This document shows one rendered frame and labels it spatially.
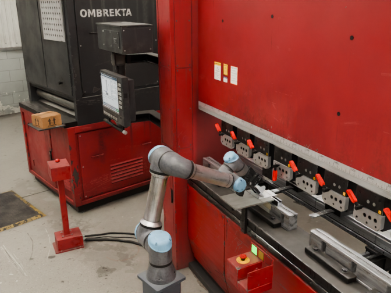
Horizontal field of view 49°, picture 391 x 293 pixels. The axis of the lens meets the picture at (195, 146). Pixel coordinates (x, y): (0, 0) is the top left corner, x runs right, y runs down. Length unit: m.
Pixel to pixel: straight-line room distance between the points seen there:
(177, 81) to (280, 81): 0.99
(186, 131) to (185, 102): 0.22
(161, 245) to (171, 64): 1.39
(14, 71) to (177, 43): 6.35
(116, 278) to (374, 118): 2.47
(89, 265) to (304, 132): 2.31
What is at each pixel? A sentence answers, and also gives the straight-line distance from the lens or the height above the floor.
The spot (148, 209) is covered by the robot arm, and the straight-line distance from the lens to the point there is 2.22.
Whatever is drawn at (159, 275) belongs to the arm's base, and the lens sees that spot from 2.22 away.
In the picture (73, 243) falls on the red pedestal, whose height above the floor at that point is 0.06.
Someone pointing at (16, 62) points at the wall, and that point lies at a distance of 9.11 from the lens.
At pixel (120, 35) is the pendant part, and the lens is 3.07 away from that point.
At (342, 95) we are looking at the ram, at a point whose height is 1.71.
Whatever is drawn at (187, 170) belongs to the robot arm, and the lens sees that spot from 2.05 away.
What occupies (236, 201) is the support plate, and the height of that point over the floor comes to 1.00.
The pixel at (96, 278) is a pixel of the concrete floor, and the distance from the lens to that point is 3.69.
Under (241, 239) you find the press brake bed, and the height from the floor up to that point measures 0.70.
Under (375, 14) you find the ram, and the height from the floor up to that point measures 2.04.
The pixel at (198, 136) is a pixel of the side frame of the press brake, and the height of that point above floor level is 1.13.
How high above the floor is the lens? 2.10
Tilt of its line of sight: 19 degrees down
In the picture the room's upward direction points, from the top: 1 degrees counter-clockwise
